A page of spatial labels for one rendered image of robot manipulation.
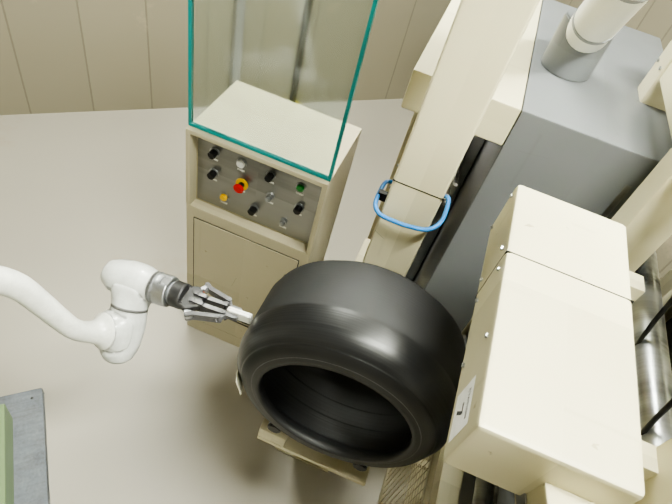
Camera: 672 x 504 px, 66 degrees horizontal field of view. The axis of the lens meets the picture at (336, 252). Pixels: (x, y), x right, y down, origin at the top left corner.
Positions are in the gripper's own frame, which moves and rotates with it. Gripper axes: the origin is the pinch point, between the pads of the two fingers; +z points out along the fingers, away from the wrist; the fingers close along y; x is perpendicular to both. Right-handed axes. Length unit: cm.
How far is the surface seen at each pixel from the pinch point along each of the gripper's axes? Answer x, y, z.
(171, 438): 120, 5, -45
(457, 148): -49, 27, 43
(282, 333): -12.9, -9.6, 16.7
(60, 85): 72, 176, -227
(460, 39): -73, 27, 38
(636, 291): -36, 13, 87
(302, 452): 48, -9, 23
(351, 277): -19.0, 8.0, 27.3
